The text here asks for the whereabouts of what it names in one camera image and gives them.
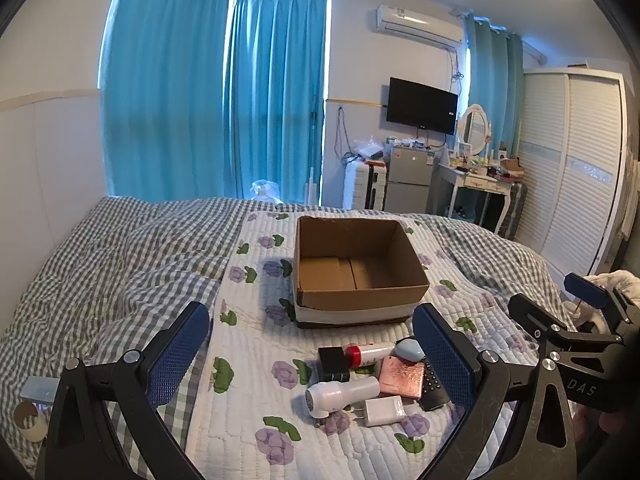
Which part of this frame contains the white air conditioner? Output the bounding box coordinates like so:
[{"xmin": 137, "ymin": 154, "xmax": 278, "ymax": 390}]
[{"xmin": 374, "ymin": 4, "xmax": 466, "ymax": 52}]

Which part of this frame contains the white charger plug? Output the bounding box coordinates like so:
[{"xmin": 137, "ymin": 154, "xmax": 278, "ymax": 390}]
[{"xmin": 350, "ymin": 396, "xmax": 406, "ymax": 428}]

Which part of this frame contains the white dressing table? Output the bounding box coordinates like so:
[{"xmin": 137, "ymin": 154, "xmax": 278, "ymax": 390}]
[{"xmin": 432, "ymin": 161, "xmax": 527, "ymax": 234}]

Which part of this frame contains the wide blue curtain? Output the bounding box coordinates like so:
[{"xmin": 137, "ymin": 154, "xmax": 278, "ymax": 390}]
[{"xmin": 101, "ymin": 0, "xmax": 232, "ymax": 197}]

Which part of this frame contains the floral white quilt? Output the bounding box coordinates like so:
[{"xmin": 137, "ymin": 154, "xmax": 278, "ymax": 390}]
[{"xmin": 182, "ymin": 209, "xmax": 568, "ymax": 480}]

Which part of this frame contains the light blue oval case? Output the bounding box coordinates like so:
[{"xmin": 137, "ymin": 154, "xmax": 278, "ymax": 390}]
[{"xmin": 395, "ymin": 338, "xmax": 426, "ymax": 362}]

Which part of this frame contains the black wall television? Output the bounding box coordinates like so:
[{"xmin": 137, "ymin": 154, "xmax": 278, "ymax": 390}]
[{"xmin": 386, "ymin": 77, "xmax": 459, "ymax": 136}]

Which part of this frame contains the copper pink square case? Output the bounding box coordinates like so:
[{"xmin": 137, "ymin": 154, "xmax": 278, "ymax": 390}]
[{"xmin": 378, "ymin": 355, "xmax": 426, "ymax": 401}]

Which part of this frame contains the cardboard tape roll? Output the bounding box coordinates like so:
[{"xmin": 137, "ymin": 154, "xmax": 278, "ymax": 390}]
[{"xmin": 12, "ymin": 401, "xmax": 49, "ymax": 442}]

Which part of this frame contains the silver small fridge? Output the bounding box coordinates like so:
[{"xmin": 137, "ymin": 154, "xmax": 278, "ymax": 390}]
[{"xmin": 384, "ymin": 147, "xmax": 442, "ymax": 214}]

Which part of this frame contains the person's right hand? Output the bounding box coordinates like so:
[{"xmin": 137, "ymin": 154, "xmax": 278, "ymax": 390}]
[{"xmin": 574, "ymin": 404, "xmax": 638, "ymax": 443}]

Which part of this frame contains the white oval mirror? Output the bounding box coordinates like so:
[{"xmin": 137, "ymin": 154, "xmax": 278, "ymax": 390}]
[{"xmin": 457, "ymin": 103, "xmax": 491, "ymax": 157}]

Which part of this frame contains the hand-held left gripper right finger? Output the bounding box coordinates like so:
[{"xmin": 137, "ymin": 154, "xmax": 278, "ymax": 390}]
[{"xmin": 412, "ymin": 302, "xmax": 585, "ymax": 480}]

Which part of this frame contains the white bottle with red band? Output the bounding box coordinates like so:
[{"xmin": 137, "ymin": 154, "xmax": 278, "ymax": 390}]
[{"xmin": 345, "ymin": 341, "xmax": 397, "ymax": 369}]

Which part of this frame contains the hanging white cloth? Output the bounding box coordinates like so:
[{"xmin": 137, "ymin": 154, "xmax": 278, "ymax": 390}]
[{"xmin": 619, "ymin": 147, "xmax": 640, "ymax": 240}]

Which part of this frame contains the white suitcase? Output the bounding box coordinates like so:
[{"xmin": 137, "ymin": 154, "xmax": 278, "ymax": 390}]
[{"xmin": 343, "ymin": 160, "xmax": 389, "ymax": 211}]

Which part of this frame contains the small grey box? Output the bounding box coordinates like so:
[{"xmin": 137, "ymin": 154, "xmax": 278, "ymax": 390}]
[{"xmin": 21, "ymin": 376, "xmax": 61, "ymax": 405}]

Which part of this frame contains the brown cardboard box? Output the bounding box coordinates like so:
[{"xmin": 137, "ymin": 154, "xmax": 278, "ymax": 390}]
[{"xmin": 292, "ymin": 215, "xmax": 431, "ymax": 330}]

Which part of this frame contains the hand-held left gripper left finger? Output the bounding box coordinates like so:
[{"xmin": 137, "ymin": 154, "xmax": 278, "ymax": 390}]
[{"xmin": 34, "ymin": 301, "xmax": 213, "ymax": 480}]

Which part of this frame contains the hanging grey cable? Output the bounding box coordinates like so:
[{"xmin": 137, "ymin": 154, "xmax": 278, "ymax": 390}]
[{"xmin": 334, "ymin": 106, "xmax": 352, "ymax": 162}]

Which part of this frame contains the grey green suitcase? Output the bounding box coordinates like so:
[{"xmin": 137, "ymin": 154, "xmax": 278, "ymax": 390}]
[{"xmin": 500, "ymin": 180, "xmax": 529, "ymax": 240}]

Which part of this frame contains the narrow blue curtain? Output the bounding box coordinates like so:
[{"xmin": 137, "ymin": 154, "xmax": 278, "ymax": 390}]
[{"xmin": 464, "ymin": 14, "xmax": 524, "ymax": 161}]

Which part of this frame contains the black remote control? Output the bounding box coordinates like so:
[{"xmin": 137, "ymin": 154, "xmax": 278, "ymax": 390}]
[{"xmin": 417, "ymin": 360, "xmax": 452, "ymax": 412}]

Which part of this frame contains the white plastic bag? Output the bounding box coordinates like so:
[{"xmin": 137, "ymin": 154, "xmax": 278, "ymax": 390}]
[{"xmin": 352, "ymin": 135, "xmax": 386, "ymax": 162}]

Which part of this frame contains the clear plastic bag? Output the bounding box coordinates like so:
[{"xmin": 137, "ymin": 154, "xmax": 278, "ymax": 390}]
[{"xmin": 250, "ymin": 179, "xmax": 284, "ymax": 205}]

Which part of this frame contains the white louvred wardrobe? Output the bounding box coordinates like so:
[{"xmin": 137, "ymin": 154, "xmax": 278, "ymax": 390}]
[{"xmin": 514, "ymin": 66, "xmax": 632, "ymax": 277}]

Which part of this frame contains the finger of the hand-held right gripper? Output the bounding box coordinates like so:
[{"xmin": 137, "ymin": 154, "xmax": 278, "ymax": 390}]
[
  {"xmin": 508, "ymin": 292, "xmax": 583, "ymax": 357},
  {"xmin": 564, "ymin": 272, "xmax": 640, "ymax": 333}
]

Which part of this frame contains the white lint shaver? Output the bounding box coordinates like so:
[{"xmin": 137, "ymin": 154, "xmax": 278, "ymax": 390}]
[{"xmin": 306, "ymin": 376, "xmax": 381, "ymax": 418}]

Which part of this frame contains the black cube box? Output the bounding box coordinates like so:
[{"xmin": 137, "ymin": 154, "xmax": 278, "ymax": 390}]
[{"xmin": 318, "ymin": 346, "xmax": 351, "ymax": 385}]

